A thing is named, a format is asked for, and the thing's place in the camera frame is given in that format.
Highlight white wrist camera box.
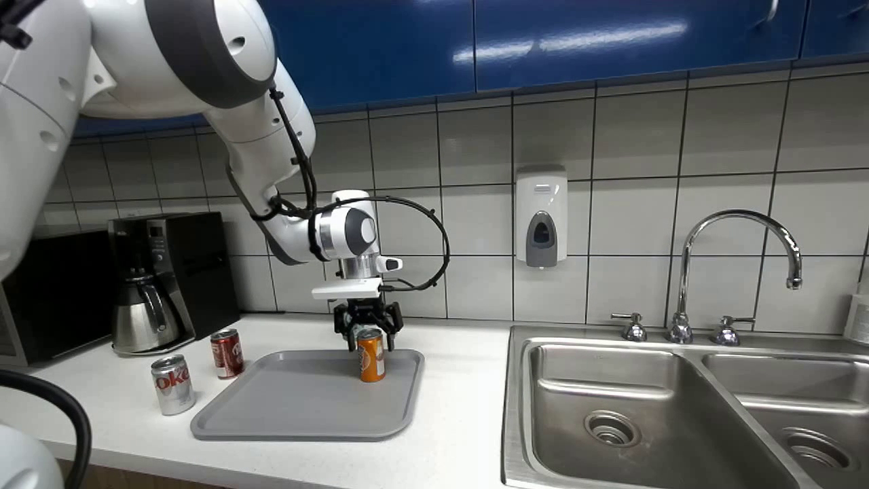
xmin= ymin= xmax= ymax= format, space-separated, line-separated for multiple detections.
xmin=312 ymin=258 xmax=402 ymax=301

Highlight blue upper cabinets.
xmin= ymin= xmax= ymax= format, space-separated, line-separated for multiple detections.
xmin=71 ymin=0 xmax=869 ymax=140

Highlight grey plastic tray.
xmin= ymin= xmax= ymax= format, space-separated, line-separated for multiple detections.
xmin=191 ymin=351 xmax=425 ymax=443

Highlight red soda can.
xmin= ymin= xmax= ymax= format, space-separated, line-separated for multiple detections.
xmin=209 ymin=329 xmax=244 ymax=381

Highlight orange soda can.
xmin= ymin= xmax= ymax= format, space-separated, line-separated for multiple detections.
xmin=357 ymin=329 xmax=386 ymax=383

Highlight chrome sink faucet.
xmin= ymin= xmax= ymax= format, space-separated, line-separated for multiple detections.
xmin=608 ymin=207 xmax=807 ymax=347

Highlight wooden lower cabinets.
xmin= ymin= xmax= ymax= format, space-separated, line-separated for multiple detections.
xmin=83 ymin=466 xmax=196 ymax=489

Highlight stainless steel double sink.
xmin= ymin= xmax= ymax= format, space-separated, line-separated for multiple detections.
xmin=500 ymin=329 xmax=869 ymax=489

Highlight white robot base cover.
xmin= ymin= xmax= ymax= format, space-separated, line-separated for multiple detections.
xmin=0 ymin=364 xmax=95 ymax=489

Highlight black coffee maker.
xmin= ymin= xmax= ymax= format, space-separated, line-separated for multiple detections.
xmin=109 ymin=212 xmax=239 ymax=351

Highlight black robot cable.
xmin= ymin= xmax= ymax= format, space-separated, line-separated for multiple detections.
xmin=227 ymin=83 xmax=453 ymax=294

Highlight black microwave oven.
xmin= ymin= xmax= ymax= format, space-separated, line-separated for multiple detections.
xmin=0 ymin=230 xmax=118 ymax=368

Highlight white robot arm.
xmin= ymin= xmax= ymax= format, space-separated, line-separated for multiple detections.
xmin=0 ymin=0 xmax=402 ymax=337

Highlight steel coffee carafe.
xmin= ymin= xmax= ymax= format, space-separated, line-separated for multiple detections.
xmin=111 ymin=272 xmax=186 ymax=355

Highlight white soap dispenser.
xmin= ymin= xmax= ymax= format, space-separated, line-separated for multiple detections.
xmin=517 ymin=166 xmax=568 ymax=269

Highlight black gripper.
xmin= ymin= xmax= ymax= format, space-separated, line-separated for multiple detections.
xmin=334 ymin=298 xmax=405 ymax=353

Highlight silver soda can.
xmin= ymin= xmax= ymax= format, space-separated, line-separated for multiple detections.
xmin=153 ymin=355 xmax=196 ymax=415

